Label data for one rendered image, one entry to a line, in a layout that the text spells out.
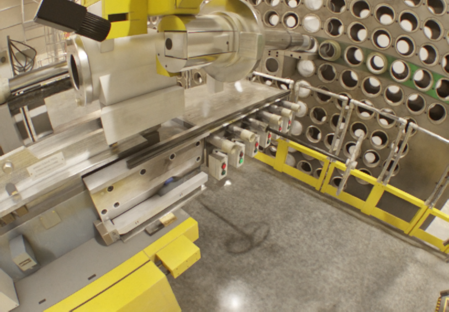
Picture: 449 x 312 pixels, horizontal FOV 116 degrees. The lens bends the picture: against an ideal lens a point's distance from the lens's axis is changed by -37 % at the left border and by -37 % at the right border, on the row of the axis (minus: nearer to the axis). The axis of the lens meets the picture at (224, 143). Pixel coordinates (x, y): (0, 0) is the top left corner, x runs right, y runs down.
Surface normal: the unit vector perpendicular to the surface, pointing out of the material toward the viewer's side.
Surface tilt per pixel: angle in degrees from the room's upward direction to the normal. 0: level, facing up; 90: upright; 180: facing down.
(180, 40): 90
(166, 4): 90
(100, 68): 87
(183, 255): 0
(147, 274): 0
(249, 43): 90
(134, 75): 68
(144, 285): 0
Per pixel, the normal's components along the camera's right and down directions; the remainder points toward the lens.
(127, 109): 0.75, 0.36
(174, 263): 0.04, -0.85
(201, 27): 0.66, -0.13
